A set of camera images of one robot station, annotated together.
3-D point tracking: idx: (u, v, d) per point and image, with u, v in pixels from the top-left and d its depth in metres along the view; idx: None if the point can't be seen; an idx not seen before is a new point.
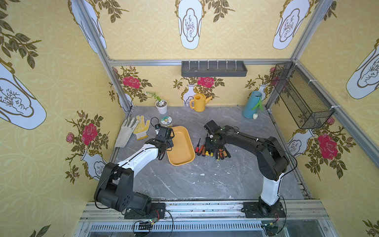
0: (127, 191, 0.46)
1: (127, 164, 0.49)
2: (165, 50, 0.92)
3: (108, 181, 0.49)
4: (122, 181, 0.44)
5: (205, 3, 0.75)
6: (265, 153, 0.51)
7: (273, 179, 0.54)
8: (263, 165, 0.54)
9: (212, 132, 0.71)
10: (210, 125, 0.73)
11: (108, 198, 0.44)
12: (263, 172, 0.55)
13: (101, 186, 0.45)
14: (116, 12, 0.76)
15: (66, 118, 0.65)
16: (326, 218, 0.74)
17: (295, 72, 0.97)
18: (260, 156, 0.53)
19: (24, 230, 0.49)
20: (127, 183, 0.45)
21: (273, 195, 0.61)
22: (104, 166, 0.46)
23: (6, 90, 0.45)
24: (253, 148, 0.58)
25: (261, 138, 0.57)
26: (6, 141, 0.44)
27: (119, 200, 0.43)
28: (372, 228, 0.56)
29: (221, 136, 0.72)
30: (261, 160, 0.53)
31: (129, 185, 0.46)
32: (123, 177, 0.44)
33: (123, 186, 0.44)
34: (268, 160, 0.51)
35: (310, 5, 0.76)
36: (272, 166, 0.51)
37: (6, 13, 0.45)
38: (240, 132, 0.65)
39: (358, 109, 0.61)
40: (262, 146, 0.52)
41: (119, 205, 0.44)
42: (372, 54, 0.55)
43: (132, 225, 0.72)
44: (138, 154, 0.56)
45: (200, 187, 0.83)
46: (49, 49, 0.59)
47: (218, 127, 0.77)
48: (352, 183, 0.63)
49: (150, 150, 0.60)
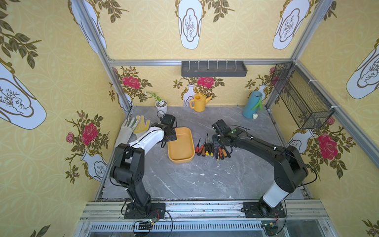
0: (140, 168, 0.52)
1: (137, 144, 0.54)
2: (165, 50, 0.92)
3: (122, 160, 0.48)
4: (134, 159, 0.48)
5: (205, 3, 0.75)
6: (284, 164, 0.47)
7: (289, 192, 0.48)
8: (280, 176, 0.49)
9: (221, 133, 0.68)
10: (219, 125, 0.75)
11: (123, 173, 0.49)
12: (279, 183, 0.50)
13: (117, 163, 0.49)
14: (116, 12, 0.76)
15: (66, 118, 0.65)
16: (326, 218, 0.74)
17: (295, 72, 0.97)
18: (279, 167, 0.47)
19: (24, 230, 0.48)
20: (139, 160, 0.49)
21: (280, 200, 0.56)
22: (117, 146, 0.50)
23: (6, 90, 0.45)
24: (271, 158, 0.51)
25: (280, 147, 0.52)
26: (6, 142, 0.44)
27: (133, 175, 0.48)
28: (372, 228, 0.56)
29: (231, 139, 0.66)
30: (280, 171, 0.48)
31: (140, 163, 0.51)
32: (135, 155, 0.48)
33: (136, 163, 0.48)
34: (287, 172, 0.47)
35: (310, 5, 0.76)
36: (291, 178, 0.47)
37: (6, 13, 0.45)
38: (254, 138, 0.60)
39: (358, 109, 0.61)
40: (281, 157, 0.48)
41: (134, 180, 0.49)
42: (372, 54, 0.55)
43: (132, 226, 0.72)
44: (145, 135, 0.60)
45: (200, 187, 0.83)
46: (49, 49, 0.59)
47: (228, 129, 0.72)
48: (352, 183, 0.63)
49: (156, 132, 0.64)
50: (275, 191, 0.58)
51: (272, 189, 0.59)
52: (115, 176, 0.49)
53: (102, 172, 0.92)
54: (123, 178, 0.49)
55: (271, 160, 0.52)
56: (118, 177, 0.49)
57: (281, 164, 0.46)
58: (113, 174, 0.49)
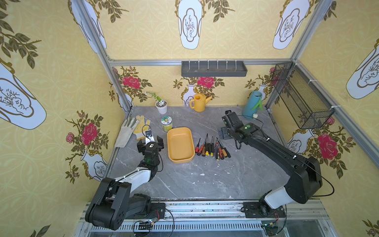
0: (124, 205, 0.46)
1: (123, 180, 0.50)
2: (165, 50, 0.92)
3: (103, 197, 0.48)
4: (118, 194, 0.45)
5: (205, 3, 0.75)
6: (304, 177, 0.43)
7: (299, 202, 0.46)
8: (294, 186, 0.45)
9: (233, 127, 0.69)
10: (230, 118, 0.68)
11: (101, 213, 0.42)
12: (290, 192, 0.48)
13: (96, 201, 0.44)
14: (116, 12, 0.76)
15: (66, 118, 0.65)
16: (326, 218, 0.74)
17: (295, 72, 0.97)
18: (296, 178, 0.43)
19: (23, 231, 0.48)
20: (124, 196, 0.45)
21: (283, 203, 0.57)
22: (102, 181, 0.47)
23: (6, 90, 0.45)
24: (289, 168, 0.46)
25: (300, 157, 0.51)
26: (6, 141, 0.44)
27: (114, 215, 0.42)
28: (372, 228, 0.56)
29: (244, 136, 0.60)
30: (296, 181, 0.44)
31: (126, 199, 0.46)
32: (121, 189, 0.45)
33: (120, 198, 0.44)
34: (305, 185, 0.44)
35: (310, 5, 0.76)
36: (306, 191, 0.44)
37: (6, 13, 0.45)
38: (271, 140, 0.54)
39: (358, 109, 0.61)
40: (300, 169, 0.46)
41: (114, 221, 0.42)
42: (372, 54, 0.55)
43: (132, 225, 0.72)
44: (132, 173, 0.58)
45: (200, 187, 0.83)
46: (49, 49, 0.59)
47: (240, 123, 0.65)
48: (352, 183, 0.63)
49: (144, 172, 0.62)
50: (281, 195, 0.56)
51: (279, 194, 0.57)
52: (93, 217, 0.42)
53: (102, 172, 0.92)
54: (101, 219, 0.42)
55: (289, 170, 0.46)
56: (95, 218, 0.42)
57: (299, 176, 0.43)
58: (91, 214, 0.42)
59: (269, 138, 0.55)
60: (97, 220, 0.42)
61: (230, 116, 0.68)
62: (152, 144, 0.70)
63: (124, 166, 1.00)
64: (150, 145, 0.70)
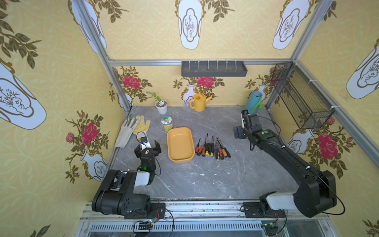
0: (130, 190, 0.49)
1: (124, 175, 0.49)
2: (165, 50, 0.92)
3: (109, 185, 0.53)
4: (127, 179, 0.48)
5: (205, 3, 0.75)
6: (314, 189, 0.42)
7: (307, 215, 0.43)
8: (303, 198, 0.43)
9: (251, 130, 0.68)
10: (250, 120, 0.67)
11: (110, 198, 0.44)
12: (299, 203, 0.45)
13: (103, 187, 0.46)
14: (116, 12, 0.76)
15: (66, 118, 0.65)
16: (326, 218, 0.74)
17: (295, 72, 0.97)
18: (305, 188, 0.42)
19: (24, 231, 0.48)
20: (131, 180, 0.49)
21: (284, 208, 0.56)
22: (108, 172, 0.50)
23: (6, 90, 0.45)
24: (300, 177, 0.45)
25: (314, 168, 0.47)
26: (6, 141, 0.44)
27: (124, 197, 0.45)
28: (372, 228, 0.56)
29: (259, 139, 0.61)
30: (305, 192, 0.42)
31: (132, 184, 0.50)
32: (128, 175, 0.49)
33: (128, 182, 0.48)
34: (314, 197, 0.42)
35: (310, 5, 0.76)
36: (314, 205, 0.43)
37: (6, 13, 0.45)
38: (285, 147, 0.54)
39: (358, 109, 0.61)
40: (312, 179, 0.45)
41: (123, 202, 0.45)
42: (371, 54, 0.56)
43: (132, 225, 0.72)
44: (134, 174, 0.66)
45: (200, 187, 0.83)
46: (49, 49, 0.59)
47: (258, 128, 0.65)
48: (352, 183, 0.63)
49: (144, 174, 0.66)
50: (286, 200, 0.54)
51: (285, 199, 0.54)
52: (100, 202, 0.44)
53: (102, 172, 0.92)
54: (111, 202, 0.44)
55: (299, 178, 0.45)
56: (103, 203, 0.43)
57: (309, 186, 0.42)
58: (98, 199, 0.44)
59: (284, 146, 0.54)
60: (105, 205, 0.43)
61: (250, 118, 0.67)
62: (147, 150, 0.72)
63: (124, 166, 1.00)
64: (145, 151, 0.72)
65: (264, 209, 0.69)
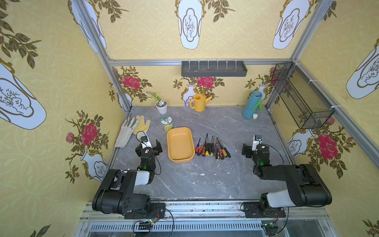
0: (130, 189, 0.49)
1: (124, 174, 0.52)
2: (166, 50, 0.92)
3: (109, 184, 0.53)
4: (127, 178, 0.48)
5: (206, 3, 0.75)
6: (291, 169, 0.50)
7: (301, 204, 0.44)
8: (290, 184, 0.48)
9: (259, 163, 0.77)
10: (263, 154, 0.74)
11: (110, 198, 0.44)
12: (291, 194, 0.48)
13: (103, 187, 0.46)
14: (116, 12, 0.76)
15: (66, 118, 0.65)
16: (326, 218, 0.74)
17: (295, 72, 0.97)
18: (286, 172, 0.50)
19: (24, 230, 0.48)
20: (131, 180, 0.48)
21: (283, 203, 0.56)
22: (108, 171, 0.50)
23: (6, 90, 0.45)
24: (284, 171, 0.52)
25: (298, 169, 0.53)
26: (6, 141, 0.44)
27: (124, 195, 0.45)
28: (372, 228, 0.56)
29: (261, 174, 0.71)
30: (288, 177, 0.49)
31: (132, 183, 0.50)
32: (128, 175, 0.49)
33: (128, 181, 0.48)
34: (294, 176, 0.49)
35: (310, 5, 0.76)
36: (297, 182, 0.47)
37: (6, 13, 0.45)
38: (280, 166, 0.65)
39: (358, 109, 0.61)
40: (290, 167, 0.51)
41: (123, 201, 0.44)
42: (372, 54, 0.55)
43: (132, 225, 0.72)
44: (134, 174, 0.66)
45: (200, 187, 0.83)
46: (49, 49, 0.59)
47: (266, 159, 0.73)
48: (352, 183, 0.63)
49: (144, 173, 0.66)
50: (284, 192, 0.55)
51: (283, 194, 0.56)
52: (100, 202, 0.44)
53: (102, 173, 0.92)
54: (110, 202, 0.44)
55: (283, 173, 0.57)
56: (104, 202, 0.44)
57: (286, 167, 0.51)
58: (98, 199, 0.44)
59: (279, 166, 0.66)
60: (105, 204, 0.43)
61: (263, 152, 0.74)
62: (147, 150, 0.72)
63: (124, 166, 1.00)
64: (145, 150, 0.72)
65: (264, 207, 0.69)
